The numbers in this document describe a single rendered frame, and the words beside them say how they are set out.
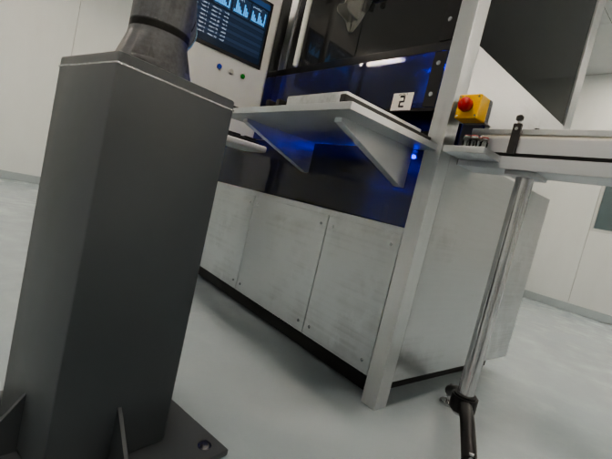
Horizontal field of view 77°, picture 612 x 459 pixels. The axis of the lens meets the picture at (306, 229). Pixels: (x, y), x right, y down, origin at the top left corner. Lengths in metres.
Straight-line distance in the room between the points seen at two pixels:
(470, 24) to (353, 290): 0.93
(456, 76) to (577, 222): 4.67
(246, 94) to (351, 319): 1.16
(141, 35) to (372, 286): 0.98
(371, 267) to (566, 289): 4.64
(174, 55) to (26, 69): 5.48
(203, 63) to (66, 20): 4.67
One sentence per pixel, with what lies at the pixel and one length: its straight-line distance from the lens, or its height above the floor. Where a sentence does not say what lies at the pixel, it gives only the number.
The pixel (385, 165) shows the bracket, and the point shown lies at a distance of 1.24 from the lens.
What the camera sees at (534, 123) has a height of 1.13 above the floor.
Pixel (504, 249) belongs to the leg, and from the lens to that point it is 1.30.
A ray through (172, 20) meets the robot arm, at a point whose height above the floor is 0.90.
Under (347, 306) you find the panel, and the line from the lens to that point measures 1.44.
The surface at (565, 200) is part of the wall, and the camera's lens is 5.96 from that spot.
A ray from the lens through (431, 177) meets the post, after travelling 1.28.
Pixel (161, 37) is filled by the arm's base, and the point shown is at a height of 0.86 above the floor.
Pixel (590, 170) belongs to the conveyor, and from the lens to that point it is 1.24.
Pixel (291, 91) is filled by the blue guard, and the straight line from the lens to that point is 1.93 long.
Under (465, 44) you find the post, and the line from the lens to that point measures 1.39.
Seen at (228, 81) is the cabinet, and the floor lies 1.06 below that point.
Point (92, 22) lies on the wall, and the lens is 6.53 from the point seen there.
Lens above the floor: 0.62
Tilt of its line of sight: 5 degrees down
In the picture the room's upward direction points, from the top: 13 degrees clockwise
